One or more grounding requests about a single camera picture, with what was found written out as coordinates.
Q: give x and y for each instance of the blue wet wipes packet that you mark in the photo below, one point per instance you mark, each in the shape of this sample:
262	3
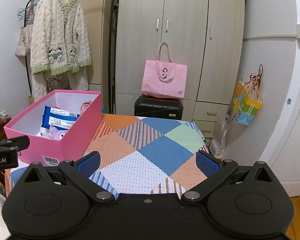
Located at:
62	121

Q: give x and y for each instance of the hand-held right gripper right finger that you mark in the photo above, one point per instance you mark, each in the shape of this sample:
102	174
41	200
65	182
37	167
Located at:
207	163

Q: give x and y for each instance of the black tripod stand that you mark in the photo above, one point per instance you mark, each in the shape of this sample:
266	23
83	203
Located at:
113	80

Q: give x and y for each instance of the cream fleece pyjama pants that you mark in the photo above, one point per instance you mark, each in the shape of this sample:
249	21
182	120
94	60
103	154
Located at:
78	82

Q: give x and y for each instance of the round teal sticker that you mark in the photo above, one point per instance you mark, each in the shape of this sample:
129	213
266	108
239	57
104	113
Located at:
289	101

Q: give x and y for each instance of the cream fleece pyjama jacket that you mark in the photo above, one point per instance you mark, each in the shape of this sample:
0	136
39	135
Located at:
50	37

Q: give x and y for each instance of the pink cardboard box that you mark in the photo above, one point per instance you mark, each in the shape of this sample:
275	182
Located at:
77	135

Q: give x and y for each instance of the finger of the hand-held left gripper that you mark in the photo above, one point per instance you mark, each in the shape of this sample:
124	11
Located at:
12	143

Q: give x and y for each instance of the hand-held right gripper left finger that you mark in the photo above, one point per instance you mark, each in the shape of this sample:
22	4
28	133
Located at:
90	162

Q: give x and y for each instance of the small translucent plastic bag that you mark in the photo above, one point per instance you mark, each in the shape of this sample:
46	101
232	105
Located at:
225	125

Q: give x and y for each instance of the white refrigerator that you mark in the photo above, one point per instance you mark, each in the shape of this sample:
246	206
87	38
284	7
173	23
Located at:
265	80

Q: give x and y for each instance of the pink tote bag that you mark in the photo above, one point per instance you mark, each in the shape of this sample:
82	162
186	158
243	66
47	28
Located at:
162	87

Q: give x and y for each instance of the beige wardrobe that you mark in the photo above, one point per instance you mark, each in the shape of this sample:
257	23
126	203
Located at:
185	42

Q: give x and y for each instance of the purple plush toy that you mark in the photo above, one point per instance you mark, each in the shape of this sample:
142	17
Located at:
57	131

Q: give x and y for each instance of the khaki cloth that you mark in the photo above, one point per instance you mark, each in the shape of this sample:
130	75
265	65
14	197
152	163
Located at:
57	83

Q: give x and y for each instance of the patchwork tablecloth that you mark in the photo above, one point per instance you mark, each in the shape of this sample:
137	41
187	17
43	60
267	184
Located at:
145	155

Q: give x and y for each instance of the black suitcase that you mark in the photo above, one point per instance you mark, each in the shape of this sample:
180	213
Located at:
152	107

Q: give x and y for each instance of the beige canvas tote bag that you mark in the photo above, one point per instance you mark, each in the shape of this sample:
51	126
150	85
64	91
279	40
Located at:
22	45

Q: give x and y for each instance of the colourful gift bag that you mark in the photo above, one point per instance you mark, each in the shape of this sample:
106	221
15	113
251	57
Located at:
247	110

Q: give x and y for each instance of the white panda plush toy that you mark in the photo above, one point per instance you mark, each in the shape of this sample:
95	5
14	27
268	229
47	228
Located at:
45	132

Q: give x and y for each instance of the brown wooden cabinet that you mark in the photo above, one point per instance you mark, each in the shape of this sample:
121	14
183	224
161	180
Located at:
0	125

